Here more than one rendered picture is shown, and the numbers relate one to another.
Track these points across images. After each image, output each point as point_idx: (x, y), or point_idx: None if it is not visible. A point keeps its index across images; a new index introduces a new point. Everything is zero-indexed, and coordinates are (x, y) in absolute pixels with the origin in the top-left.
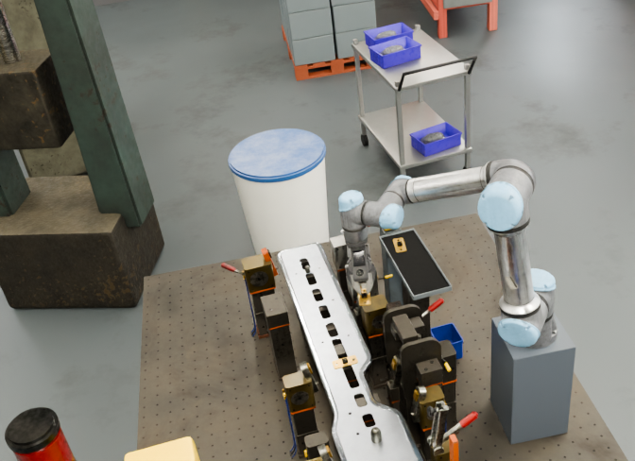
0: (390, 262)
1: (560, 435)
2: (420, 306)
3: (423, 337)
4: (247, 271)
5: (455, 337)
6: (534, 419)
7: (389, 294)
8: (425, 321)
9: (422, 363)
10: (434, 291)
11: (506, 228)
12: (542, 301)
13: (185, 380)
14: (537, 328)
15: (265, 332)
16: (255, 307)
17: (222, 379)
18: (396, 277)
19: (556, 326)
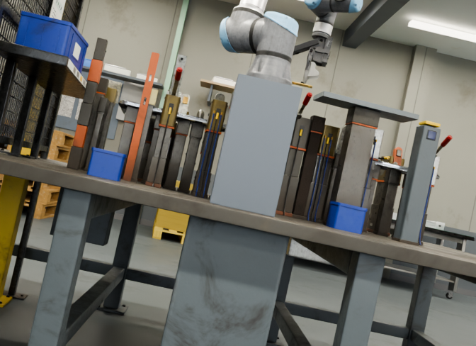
0: (410, 162)
1: (207, 202)
2: (343, 149)
3: (335, 191)
4: (381, 157)
5: (353, 218)
6: (216, 170)
7: (400, 203)
8: (341, 170)
9: None
10: (319, 93)
11: None
12: (253, 20)
13: None
14: (226, 22)
15: (368, 225)
16: (374, 197)
17: None
18: (407, 183)
19: (261, 68)
